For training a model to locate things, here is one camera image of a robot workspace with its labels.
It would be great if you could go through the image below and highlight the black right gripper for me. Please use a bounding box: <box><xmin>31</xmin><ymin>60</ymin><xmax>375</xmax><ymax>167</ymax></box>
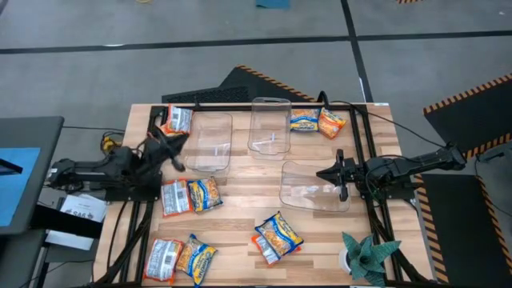
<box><xmin>315</xmin><ymin>148</ymin><xmax>370</xmax><ymax>202</ymax></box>

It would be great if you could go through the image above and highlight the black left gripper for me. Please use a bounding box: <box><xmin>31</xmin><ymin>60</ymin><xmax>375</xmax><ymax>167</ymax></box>
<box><xmin>145</xmin><ymin>129</ymin><xmax>191</xmax><ymax>174</ymax></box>

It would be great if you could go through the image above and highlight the orange Maruchan ramen pack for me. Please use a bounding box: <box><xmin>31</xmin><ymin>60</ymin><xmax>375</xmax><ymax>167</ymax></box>
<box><xmin>160</xmin><ymin>104</ymin><xmax>194</xmax><ymax>137</ymax></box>
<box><xmin>318</xmin><ymin>106</ymin><xmax>348</xmax><ymax>140</ymax></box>
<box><xmin>142</xmin><ymin>238</ymin><xmax>185</xmax><ymax>285</ymax></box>
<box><xmin>250</xmin><ymin>234</ymin><xmax>302</xmax><ymax>266</ymax></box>
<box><xmin>161</xmin><ymin>178</ymin><xmax>193</xmax><ymax>218</ymax></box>

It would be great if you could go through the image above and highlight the blue Maruchan ramen pack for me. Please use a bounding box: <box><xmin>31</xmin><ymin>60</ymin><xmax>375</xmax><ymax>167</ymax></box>
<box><xmin>254</xmin><ymin>211</ymin><xmax>304</xmax><ymax>258</ymax></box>
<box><xmin>186</xmin><ymin>176</ymin><xmax>224</xmax><ymax>214</ymax></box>
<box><xmin>290</xmin><ymin>108</ymin><xmax>321</xmax><ymax>133</ymax></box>
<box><xmin>175</xmin><ymin>234</ymin><xmax>218</xmax><ymax>288</ymax></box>

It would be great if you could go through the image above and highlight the clear plastic bin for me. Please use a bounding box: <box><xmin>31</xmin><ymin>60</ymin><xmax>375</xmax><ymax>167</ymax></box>
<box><xmin>247</xmin><ymin>97</ymin><xmax>293</xmax><ymax>156</ymax></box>
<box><xmin>278</xmin><ymin>160</ymin><xmax>351</xmax><ymax>213</ymax></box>
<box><xmin>184</xmin><ymin>111</ymin><xmax>234</xmax><ymax>173</ymax></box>

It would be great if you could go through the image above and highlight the white plant pot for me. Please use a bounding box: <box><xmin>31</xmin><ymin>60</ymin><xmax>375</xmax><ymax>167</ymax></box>
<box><xmin>338</xmin><ymin>247</ymin><xmax>355</xmax><ymax>275</ymax></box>

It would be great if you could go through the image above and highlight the green snake plant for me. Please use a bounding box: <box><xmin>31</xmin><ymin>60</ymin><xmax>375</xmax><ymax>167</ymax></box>
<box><xmin>342</xmin><ymin>231</ymin><xmax>402</xmax><ymax>288</ymax></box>

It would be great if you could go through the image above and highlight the white paper sheet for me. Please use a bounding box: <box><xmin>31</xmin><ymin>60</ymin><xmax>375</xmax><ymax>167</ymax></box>
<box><xmin>44</xmin><ymin>194</ymin><xmax>108</xmax><ymax>251</ymax></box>

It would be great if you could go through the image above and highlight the black desk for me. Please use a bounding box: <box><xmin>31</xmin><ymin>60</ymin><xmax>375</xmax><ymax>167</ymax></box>
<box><xmin>0</xmin><ymin>115</ymin><xmax>65</xmax><ymax>237</ymax></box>

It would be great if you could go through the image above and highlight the blue sheet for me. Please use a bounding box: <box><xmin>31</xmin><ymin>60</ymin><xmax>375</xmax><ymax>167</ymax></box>
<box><xmin>0</xmin><ymin>146</ymin><xmax>42</xmax><ymax>228</ymax></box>

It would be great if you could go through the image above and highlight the blue floor mat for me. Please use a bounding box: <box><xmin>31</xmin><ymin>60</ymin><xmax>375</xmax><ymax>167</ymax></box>
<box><xmin>255</xmin><ymin>0</ymin><xmax>291</xmax><ymax>10</ymax></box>

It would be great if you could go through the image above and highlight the black aluminium table frame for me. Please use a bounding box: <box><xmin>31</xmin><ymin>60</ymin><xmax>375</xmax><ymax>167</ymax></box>
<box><xmin>94</xmin><ymin>102</ymin><xmax>435</xmax><ymax>288</ymax></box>

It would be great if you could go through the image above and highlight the yellow cable connector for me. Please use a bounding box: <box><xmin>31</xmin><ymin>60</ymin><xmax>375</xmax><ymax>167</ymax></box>
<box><xmin>100</xmin><ymin>134</ymin><xmax>123</xmax><ymax>155</ymax></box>

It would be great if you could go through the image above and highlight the black cable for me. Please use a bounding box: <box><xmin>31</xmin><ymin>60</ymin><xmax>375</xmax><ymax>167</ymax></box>
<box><xmin>317</xmin><ymin>90</ymin><xmax>451</xmax><ymax>150</ymax></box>

